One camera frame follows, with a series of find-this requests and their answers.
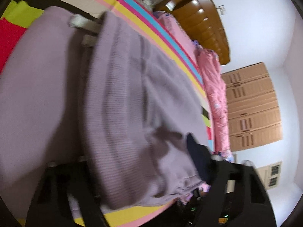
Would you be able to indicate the light wooden wardrobe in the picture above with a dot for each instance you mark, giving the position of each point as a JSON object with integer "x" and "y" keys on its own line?
{"x": 251, "y": 106}

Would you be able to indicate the rainbow striped blanket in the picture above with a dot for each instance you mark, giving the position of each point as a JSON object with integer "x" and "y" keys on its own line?
{"x": 165, "y": 45}

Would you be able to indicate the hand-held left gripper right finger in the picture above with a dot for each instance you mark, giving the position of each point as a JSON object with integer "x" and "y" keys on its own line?
{"x": 197, "y": 156}

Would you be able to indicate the lilac knit pants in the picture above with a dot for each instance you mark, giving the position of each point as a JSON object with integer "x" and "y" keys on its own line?
{"x": 123, "y": 99}

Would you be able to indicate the small louvered wooden cabinet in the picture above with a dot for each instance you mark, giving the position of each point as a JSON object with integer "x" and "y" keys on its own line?
{"x": 272, "y": 175}

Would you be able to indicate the pink quilt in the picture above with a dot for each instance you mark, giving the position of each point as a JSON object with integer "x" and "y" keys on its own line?
{"x": 216, "y": 94}

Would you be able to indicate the ribbed glossy wooden headboard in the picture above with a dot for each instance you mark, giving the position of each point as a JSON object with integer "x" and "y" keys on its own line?
{"x": 201, "y": 21}

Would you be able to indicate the pink bed sheet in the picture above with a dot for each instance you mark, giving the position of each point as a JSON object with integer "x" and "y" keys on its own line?
{"x": 177, "y": 33}

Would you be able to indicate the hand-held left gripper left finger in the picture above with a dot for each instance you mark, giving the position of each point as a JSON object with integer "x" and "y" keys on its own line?
{"x": 59, "y": 194}

